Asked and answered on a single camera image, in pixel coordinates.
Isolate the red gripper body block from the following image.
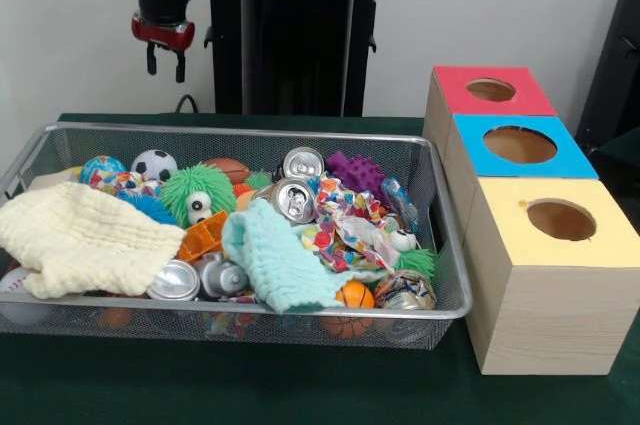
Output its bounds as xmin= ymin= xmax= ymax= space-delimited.
xmin=130 ymin=9 xmax=196 ymax=54

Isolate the wooden box with three holes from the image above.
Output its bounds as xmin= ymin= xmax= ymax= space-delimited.
xmin=422 ymin=64 xmax=640 ymax=376

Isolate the black and white soccer ball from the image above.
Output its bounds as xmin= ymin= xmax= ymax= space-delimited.
xmin=130 ymin=149 xmax=179 ymax=182

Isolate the large green fuzzy eyed toy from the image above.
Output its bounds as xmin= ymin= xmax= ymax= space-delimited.
xmin=160 ymin=162 xmax=237 ymax=229

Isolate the blue globe print ball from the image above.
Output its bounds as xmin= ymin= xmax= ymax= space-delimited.
xmin=79 ymin=155 xmax=128 ymax=185

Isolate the orange plastic toy crate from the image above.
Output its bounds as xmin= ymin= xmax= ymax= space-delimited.
xmin=177 ymin=210 xmax=230 ymax=264

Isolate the silver drink can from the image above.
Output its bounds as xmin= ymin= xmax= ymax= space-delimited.
xmin=267 ymin=178 xmax=317 ymax=225

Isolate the cream waffle cloth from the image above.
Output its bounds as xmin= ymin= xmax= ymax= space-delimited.
xmin=0 ymin=181 xmax=187 ymax=300

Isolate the purple spiky ball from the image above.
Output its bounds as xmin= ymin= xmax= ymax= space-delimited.
xmin=325 ymin=151 xmax=387 ymax=194

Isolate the light blue waffle cloth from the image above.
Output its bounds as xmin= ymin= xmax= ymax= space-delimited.
xmin=221 ymin=197 xmax=351 ymax=315

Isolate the colourful heart print cloth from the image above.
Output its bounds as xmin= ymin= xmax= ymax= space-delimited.
xmin=301 ymin=172 xmax=401 ymax=274

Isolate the small orange basketball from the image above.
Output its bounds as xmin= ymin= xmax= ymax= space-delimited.
xmin=335 ymin=279 xmax=376 ymax=309

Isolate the dark green table cloth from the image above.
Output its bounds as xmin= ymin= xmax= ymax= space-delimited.
xmin=0 ymin=112 xmax=640 ymax=425

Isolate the black flat panel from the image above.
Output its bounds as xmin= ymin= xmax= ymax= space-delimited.
xmin=573 ymin=0 xmax=640 ymax=149

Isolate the green covered side table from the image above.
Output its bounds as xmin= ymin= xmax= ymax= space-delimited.
xmin=597 ymin=125 xmax=640 ymax=186

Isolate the black looped cable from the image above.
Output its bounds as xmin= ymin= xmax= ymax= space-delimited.
xmin=174 ymin=93 xmax=200 ymax=114

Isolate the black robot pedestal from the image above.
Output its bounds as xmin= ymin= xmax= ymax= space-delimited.
xmin=193 ymin=0 xmax=402 ymax=118

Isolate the silver wire mesh bin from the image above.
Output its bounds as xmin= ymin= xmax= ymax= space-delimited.
xmin=0 ymin=121 xmax=474 ymax=352

